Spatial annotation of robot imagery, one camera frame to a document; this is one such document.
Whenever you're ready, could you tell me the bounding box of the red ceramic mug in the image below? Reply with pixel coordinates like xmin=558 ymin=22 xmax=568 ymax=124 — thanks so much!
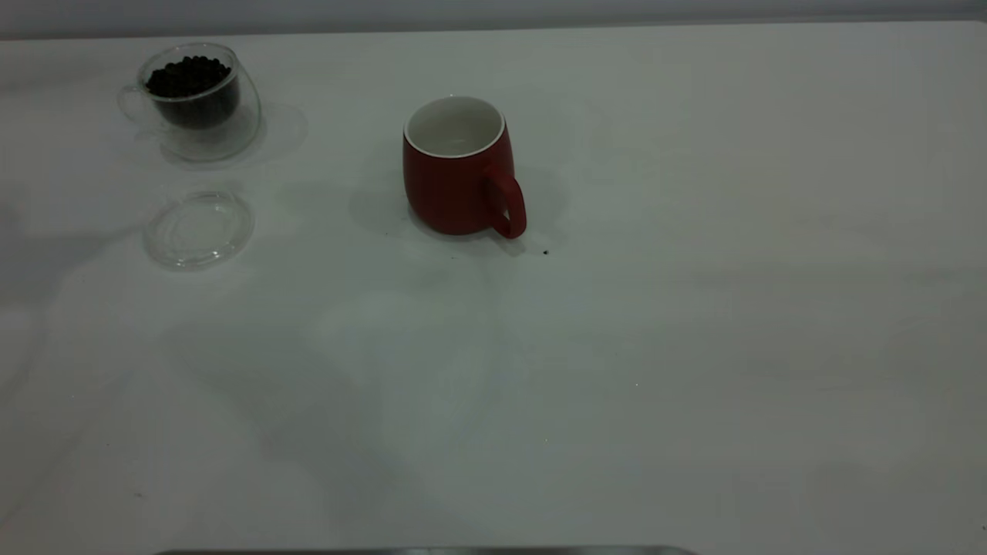
xmin=402 ymin=95 xmax=528 ymax=240

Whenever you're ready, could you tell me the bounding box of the clear glass cup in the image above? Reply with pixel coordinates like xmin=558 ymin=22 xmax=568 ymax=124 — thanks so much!
xmin=117 ymin=42 xmax=263 ymax=163

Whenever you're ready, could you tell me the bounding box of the pile of coffee beans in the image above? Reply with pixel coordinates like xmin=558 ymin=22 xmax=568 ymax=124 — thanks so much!
xmin=146 ymin=55 xmax=240 ymax=130

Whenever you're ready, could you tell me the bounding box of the clear glass saucer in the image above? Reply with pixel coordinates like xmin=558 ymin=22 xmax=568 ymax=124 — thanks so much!
xmin=143 ymin=190 xmax=255 ymax=271

